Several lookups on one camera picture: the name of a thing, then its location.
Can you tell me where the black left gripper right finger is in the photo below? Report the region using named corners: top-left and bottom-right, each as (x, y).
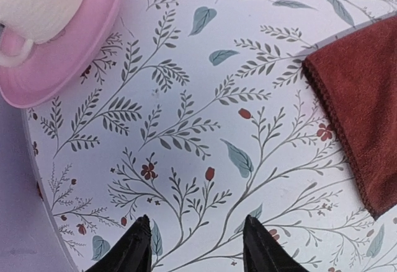
top-left (243, 215), bottom-right (307, 272)

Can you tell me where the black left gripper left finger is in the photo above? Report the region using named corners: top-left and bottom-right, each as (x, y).
top-left (87, 215), bottom-right (152, 272)

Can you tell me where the dark red towel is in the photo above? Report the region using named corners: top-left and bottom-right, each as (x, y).
top-left (302, 16), bottom-right (396, 219)

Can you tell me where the pink saucer plate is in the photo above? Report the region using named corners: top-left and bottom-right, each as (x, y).
top-left (1, 0), bottom-right (121, 108)

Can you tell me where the cream ribbed mug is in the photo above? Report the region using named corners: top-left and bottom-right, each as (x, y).
top-left (1, 0), bottom-right (83, 68)

